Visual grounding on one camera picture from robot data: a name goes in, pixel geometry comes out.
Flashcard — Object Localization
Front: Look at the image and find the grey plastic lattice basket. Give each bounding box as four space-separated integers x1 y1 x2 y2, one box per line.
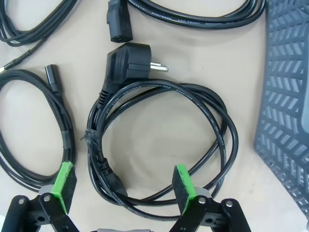
253 0 309 223

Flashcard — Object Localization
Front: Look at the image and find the thin black USB cable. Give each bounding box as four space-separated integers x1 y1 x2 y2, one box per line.
0 0 80 73

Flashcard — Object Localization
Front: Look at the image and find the thick black power cable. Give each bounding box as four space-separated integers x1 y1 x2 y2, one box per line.
105 0 267 44
83 42 239 215

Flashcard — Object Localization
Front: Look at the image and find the thin black figure-eight power cable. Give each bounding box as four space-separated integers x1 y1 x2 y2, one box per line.
0 64 76 191

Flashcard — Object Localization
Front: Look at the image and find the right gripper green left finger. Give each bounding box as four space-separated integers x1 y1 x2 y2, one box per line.
4 161 80 232

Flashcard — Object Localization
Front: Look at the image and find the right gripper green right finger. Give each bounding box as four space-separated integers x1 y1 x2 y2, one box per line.
166 164 244 232

